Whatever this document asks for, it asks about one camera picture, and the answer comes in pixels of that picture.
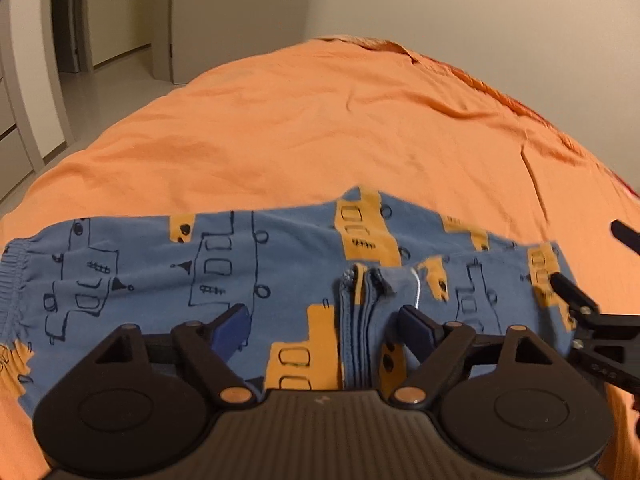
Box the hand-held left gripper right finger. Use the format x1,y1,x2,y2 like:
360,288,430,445
390,306,571,408

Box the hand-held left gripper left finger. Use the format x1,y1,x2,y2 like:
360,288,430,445
82,302,256,408

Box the blue pants with orange print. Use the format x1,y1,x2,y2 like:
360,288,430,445
0,186,582,418

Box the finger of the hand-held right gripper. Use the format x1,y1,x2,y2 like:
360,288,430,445
549,271,603,323
610,219,640,257

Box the orange bed sheet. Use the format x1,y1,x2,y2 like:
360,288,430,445
0,35,640,480

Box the white door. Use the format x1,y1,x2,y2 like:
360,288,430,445
170,0,317,86

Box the white wardrobe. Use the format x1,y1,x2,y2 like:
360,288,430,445
0,0,77,203

